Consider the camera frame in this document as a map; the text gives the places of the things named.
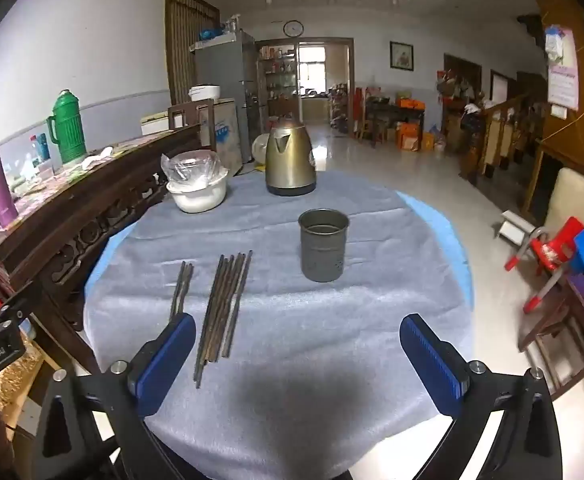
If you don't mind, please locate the white ceramic pot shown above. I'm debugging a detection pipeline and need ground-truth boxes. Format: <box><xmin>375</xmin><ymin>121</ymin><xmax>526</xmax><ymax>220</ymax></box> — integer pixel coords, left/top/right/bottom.
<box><xmin>166</xmin><ymin>172</ymin><xmax>230</xmax><ymax>214</ymax></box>

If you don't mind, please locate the bundle of dark chopsticks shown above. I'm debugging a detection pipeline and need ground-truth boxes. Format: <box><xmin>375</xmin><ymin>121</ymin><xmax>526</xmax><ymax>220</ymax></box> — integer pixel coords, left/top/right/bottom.
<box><xmin>193</xmin><ymin>250</ymin><xmax>253</xmax><ymax>391</ymax></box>

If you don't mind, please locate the stainless steel electric kettle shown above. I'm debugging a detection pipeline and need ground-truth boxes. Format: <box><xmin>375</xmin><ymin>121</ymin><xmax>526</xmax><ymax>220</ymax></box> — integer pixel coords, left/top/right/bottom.
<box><xmin>264</xmin><ymin>116</ymin><xmax>317</xmax><ymax>197</ymax></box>

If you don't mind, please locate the clear plastic bag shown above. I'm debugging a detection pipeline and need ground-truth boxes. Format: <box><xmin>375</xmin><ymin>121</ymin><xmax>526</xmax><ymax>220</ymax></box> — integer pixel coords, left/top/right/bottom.
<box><xmin>161</xmin><ymin>150</ymin><xmax>223</xmax><ymax>192</ymax></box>

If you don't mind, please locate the red plastic child chair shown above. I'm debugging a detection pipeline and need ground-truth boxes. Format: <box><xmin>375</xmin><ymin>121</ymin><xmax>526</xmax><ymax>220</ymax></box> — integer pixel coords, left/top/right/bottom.
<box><xmin>504</xmin><ymin>217</ymin><xmax>584</xmax><ymax>313</ymax></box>

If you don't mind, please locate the white tissue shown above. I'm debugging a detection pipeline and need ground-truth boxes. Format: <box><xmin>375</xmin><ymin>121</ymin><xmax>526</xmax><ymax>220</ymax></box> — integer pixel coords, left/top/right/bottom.
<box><xmin>80</xmin><ymin>147</ymin><xmax>115</xmax><ymax>168</ymax></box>

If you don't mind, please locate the grey felt table cloth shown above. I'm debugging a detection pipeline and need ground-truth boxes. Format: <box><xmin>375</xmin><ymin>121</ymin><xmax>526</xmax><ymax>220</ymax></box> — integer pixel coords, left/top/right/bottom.
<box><xmin>82</xmin><ymin>170</ymin><xmax>473</xmax><ymax>478</ymax></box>

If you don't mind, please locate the dark wooden chopstick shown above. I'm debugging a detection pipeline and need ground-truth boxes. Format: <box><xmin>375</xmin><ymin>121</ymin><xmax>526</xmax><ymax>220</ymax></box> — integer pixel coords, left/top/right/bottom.
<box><xmin>177</xmin><ymin>262</ymin><xmax>195</xmax><ymax>318</ymax></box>
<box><xmin>169</xmin><ymin>261</ymin><xmax>187</xmax><ymax>322</ymax></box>

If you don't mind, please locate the blue table cloth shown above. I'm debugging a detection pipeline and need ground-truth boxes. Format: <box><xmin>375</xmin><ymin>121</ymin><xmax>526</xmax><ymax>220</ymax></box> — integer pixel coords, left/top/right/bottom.
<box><xmin>82</xmin><ymin>190</ymin><xmax>474</xmax><ymax>311</ymax></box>

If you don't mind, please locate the dark wooden dining table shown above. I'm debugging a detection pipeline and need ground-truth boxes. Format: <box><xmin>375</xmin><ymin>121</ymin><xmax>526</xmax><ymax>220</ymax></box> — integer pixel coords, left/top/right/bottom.
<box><xmin>364</xmin><ymin>95</ymin><xmax>425</xmax><ymax>146</ymax></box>

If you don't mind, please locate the grey refrigerator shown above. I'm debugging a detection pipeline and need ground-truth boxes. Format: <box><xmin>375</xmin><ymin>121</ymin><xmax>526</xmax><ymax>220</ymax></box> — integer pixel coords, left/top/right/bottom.
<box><xmin>194</xmin><ymin>30</ymin><xmax>260</xmax><ymax>161</ymax></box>

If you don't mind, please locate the framed picture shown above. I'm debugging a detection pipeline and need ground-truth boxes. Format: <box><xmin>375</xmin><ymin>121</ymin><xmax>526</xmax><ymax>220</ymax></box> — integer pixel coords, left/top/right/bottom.
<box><xmin>390</xmin><ymin>41</ymin><xmax>415</xmax><ymax>72</ymax></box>

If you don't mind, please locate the grey perforated metal holder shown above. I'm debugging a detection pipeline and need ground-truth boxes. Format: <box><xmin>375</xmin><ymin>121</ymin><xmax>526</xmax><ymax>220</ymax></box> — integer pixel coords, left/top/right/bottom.
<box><xmin>298</xmin><ymin>208</ymin><xmax>350</xmax><ymax>282</ymax></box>

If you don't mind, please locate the green thermos flask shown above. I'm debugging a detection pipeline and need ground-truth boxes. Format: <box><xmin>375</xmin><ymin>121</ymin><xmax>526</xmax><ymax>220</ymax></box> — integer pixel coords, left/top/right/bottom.
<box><xmin>46</xmin><ymin>89</ymin><xmax>88</xmax><ymax>165</ymax></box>

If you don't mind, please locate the small white cabinet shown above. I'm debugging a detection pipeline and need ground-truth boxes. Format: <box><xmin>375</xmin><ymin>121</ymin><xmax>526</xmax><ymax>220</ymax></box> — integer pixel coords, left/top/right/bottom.
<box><xmin>140</xmin><ymin>110</ymin><xmax>173</xmax><ymax>136</ymax></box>

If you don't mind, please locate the white chest freezer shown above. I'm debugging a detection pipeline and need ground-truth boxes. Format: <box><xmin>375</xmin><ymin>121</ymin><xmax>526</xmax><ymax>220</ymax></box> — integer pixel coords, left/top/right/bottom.
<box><xmin>207</xmin><ymin>97</ymin><xmax>245</xmax><ymax>166</ymax></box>

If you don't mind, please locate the orange cardboard box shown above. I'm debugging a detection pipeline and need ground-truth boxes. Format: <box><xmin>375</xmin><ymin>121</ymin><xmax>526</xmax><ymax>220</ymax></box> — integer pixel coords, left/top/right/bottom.
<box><xmin>396</xmin><ymin>122</ymin><xmax>423</xmax><ymax>153</ymax></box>

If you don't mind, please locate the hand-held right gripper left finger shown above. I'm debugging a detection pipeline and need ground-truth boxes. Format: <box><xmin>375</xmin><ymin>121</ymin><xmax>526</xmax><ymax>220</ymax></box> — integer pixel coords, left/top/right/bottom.
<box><xmin>30</xmin><ymin>312</ymin><xmax>197</xmax><ymax>480</ymax></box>

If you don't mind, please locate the pink wall calendar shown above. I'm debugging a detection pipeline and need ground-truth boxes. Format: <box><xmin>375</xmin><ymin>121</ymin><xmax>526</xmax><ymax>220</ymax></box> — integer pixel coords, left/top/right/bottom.
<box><xmin>544</xmin><ymin>25</ymin><xmax>580</xmax><ymax>110</ymax></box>

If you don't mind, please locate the white rice cooker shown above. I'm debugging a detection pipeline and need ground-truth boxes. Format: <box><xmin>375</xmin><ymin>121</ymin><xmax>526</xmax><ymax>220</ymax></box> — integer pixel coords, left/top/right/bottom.
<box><xmin>188</xmin><ymin>85</ymin><xmax>221</xmax><ymax>102</ymax></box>

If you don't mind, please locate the white step stool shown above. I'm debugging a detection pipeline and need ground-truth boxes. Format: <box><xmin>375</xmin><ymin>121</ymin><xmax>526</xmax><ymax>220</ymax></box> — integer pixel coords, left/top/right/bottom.
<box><xmin>498</xmin><ymin>210</ymin><xmax>533</xmax><ymax>243</ymax></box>

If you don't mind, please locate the shelf rack with bottles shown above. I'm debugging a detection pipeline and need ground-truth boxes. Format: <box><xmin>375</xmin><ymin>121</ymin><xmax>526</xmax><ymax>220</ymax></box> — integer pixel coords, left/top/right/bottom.
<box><xmin>259</xmin><ymin>45</ymin><xmax>300</xmax><ymax>121</ymax></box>

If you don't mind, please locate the brown curtain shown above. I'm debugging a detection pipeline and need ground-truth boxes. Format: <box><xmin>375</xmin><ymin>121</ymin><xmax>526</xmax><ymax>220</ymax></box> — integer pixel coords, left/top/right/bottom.
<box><xmin>165</xmin><ymin>0</ymin><xmax>220</xmax><ymax>106</ymax></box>

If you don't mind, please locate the cream armchair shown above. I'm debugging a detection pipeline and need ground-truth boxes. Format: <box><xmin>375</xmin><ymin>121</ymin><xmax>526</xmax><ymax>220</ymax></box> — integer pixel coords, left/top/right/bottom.
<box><xmin>542</xmin><ymin>166</ymin><xmax>584</xmax><ymax>241</ymax></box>

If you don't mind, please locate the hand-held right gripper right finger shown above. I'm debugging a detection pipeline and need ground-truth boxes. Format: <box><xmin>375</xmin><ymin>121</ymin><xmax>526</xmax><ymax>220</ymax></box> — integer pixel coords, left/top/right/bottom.
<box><xmin>399</xmin><ymin>313</ymin><xmax>558</xmax><ymax>480</ymax></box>

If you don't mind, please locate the wooden chair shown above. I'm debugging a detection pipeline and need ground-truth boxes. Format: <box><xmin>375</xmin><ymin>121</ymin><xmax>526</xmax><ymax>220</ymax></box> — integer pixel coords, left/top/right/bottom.
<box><xmin>168</xmin><ymin>100</ymin><xmax>217</xmax><ymax>153</ymax></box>
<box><xmin>517</xmin><ymin>275</ymin><xmax>584</xmax><ymax>401</ymax></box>

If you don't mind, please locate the dark carved wooden sideboard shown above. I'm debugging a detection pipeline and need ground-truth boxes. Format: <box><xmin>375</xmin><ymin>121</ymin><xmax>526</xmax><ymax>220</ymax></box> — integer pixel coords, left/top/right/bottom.
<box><xmin>0</xmin><ymin>122</ymin><xmax>217</xmax><ymax>376</ymax></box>

